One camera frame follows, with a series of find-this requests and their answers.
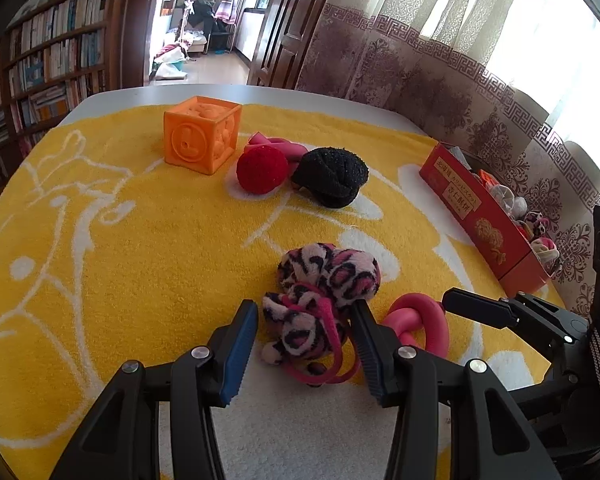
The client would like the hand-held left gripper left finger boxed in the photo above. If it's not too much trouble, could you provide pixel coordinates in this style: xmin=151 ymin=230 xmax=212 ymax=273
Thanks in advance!
xmin=50 ymin=299 xmax=259 ymax=480

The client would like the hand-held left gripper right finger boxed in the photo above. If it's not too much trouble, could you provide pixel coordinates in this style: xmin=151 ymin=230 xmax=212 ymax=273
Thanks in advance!
xmin=349 ymin=300 xmax=563 ymax=480

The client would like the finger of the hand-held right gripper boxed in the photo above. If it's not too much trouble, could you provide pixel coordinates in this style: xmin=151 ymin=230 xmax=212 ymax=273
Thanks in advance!
xmin=441 ymin=287 xmax=593 ymax=361

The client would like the pink rubber ring toy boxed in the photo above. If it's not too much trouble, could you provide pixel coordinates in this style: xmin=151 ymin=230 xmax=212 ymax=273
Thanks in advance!
xmin=247 ymin=131 xmax=309 ymax=163
xmin=382 ymin=294 xmax=451 ymax=358

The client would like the pink leopard plush toy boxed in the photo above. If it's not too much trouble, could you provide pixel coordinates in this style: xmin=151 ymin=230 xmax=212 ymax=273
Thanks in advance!
xmin=522 ymin=210 xmax=556 ymax=239
xmin=260 ymin=243 xmax=382 ymax=387

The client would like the red tin container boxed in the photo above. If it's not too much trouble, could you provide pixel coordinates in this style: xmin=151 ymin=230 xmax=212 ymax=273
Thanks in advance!
xmin=419 ymin=142 xmax=561 ymax=297

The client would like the pink and white small toy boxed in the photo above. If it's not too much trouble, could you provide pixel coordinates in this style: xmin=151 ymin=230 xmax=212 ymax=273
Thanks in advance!
xmin=530 ymin=237 xmax=560 ymax=267

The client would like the yellow white patterned towel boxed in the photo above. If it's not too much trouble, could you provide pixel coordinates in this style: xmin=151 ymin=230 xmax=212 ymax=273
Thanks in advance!
xmin=0 ymin=102 xmax=566 ymax=480

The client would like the red fuzzy ball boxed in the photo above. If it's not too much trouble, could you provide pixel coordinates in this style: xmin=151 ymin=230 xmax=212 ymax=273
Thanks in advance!
xmin=236 ymin=144 xmax=289 ymax=196

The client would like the black fuzzy knit pouf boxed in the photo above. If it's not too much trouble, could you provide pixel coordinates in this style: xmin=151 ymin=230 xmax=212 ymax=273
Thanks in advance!
xmin=291 ymin=146 xmax=370 ymax=209

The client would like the light orange rubber cube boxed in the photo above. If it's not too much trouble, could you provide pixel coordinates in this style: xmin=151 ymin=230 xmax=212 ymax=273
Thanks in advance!
xmin=162 ymin=96 xmax=243 ymax=176

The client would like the beige maroon patterned curtain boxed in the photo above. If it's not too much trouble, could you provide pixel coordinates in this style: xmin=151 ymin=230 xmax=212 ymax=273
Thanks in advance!
xmin=295 ymin=0 xmax=600 ymax=321

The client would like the pile of clothes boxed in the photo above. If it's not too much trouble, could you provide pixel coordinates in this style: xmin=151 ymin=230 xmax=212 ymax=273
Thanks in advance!
xmin=152 ymin=44 xmax=189 ymax=81

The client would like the brown wooden door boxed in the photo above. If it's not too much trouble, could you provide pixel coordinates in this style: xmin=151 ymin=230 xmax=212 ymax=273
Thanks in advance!
xmin=247 ymin=0 xmax=342 ymax=89

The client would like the coat stand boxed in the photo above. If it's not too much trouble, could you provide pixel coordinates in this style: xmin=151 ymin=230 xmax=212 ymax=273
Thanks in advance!
xmin=172 ymin=0 xmax=193 ymax=56

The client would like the wooden bookshelf with books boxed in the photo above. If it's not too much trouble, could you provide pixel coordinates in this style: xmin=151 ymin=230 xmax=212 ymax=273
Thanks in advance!
xmin=0 ymin=0 xmax=131 ymax=196

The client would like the brown wooden door frame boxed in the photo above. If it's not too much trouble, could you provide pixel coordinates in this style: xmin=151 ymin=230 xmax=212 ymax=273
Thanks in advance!
xmin=120 ymin=0 xmax=167 ymax=92

